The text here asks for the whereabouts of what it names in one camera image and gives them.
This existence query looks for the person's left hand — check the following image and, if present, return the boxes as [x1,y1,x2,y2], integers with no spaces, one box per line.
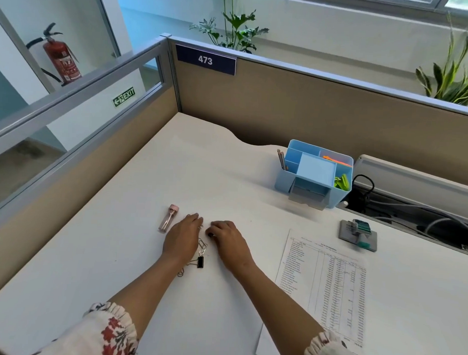
[161,212,205,265]

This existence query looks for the beige partition panel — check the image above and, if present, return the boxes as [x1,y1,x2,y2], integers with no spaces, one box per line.
[155,34,468,188]

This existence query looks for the green date stamp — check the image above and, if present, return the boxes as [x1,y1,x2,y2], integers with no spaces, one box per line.
[350,218,372,251]

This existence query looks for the leafy green plant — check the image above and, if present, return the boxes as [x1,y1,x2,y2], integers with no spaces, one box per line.
[188,0,271,54]

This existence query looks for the orange sticky note pad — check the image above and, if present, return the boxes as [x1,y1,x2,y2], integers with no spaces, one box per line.
[321,155,352,167]

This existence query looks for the printed paper sheet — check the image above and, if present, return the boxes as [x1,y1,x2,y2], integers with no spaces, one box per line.
[255,228,371,355]

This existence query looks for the white floral dress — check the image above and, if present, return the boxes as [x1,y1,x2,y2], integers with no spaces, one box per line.
[28,299,375,355]

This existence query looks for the grey stamp pad case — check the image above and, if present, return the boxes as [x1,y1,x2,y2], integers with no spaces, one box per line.
[338,220,379,253]

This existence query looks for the glass topped side partition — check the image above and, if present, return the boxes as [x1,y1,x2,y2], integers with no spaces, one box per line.
[0,29,184,310]

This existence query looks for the clear pink lead tube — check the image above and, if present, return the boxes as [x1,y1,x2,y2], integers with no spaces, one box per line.
[157,204,180,234]

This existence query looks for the person's right forearm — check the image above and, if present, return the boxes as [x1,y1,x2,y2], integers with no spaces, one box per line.
[228,263,331,352]

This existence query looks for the grey desk cable tray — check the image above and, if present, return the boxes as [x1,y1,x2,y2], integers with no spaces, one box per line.
[340,183,468,257]

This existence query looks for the person's left forearm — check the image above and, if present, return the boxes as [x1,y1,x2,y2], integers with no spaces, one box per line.
[105,251,190,337]

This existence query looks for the green snake plant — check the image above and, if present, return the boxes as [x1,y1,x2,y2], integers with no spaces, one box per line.
[414,13,468,107]

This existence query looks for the black cable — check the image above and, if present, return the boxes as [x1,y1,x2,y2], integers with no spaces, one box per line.
[350,174,376,206]

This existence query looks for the looped grey cable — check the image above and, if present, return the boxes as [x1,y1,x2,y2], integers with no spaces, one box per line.
[423,216,468,245]

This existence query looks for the grey cable tray lid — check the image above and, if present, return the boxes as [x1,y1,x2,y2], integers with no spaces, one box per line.
[351,153,468,227]

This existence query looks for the blue desk organizer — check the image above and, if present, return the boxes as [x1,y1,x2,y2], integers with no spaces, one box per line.
[274,138,355,212]

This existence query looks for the person's right hand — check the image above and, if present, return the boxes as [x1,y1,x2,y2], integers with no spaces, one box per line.
[204,219,256,276]

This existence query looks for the white desk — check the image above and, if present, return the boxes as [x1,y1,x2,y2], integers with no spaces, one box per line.
[0,105,468,355]

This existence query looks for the dark blue number sign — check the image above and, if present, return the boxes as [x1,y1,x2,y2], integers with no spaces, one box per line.
[174,44,238,76]

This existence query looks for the flat grey cable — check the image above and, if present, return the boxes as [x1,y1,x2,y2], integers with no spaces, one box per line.
[370,199,429,214]

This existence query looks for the green stapler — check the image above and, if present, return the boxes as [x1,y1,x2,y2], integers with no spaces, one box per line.
[333,173,352,191]

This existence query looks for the red fire extinguisher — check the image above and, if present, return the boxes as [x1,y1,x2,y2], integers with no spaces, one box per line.
[24,21,84,87]

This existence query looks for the green exit sign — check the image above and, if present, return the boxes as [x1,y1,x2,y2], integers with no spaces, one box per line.
[112,86,137,110]

